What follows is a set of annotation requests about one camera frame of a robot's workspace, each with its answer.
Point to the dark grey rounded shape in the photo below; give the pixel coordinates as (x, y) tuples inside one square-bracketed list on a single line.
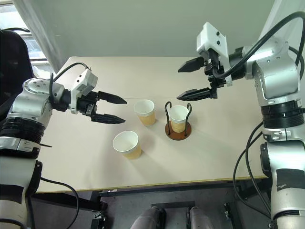
[(149, 218), (196, 218)]

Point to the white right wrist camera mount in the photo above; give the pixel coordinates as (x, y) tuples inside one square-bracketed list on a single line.
[(212, 38)]

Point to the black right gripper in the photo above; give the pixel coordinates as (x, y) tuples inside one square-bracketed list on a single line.
[(214, 83)]

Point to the white curtain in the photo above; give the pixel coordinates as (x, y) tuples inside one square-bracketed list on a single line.
[(45, 31)]

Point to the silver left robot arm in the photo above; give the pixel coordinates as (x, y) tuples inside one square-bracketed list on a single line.
[(28, 105)]

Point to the black office chair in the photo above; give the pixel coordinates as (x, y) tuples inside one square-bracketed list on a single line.
[(12, 62)]

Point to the tan ribbed paper cup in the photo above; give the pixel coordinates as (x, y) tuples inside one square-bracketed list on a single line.
[(176, 114), (126, 142), (147, 118)]

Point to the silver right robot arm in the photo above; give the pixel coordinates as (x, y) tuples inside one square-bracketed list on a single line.
[(276, 78)]

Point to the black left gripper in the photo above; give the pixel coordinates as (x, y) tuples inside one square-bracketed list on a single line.
[(85, 102)]

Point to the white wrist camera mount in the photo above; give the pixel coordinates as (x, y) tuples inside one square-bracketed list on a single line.
[(84, 82), (212, 38)]

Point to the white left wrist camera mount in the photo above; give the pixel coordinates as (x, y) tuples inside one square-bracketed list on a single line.
[(84, 82)]

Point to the black table frame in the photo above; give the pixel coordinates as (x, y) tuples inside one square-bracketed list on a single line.
[(71, 199)]

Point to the window with grey frame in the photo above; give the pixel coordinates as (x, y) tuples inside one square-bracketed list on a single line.
[(14, 16)]

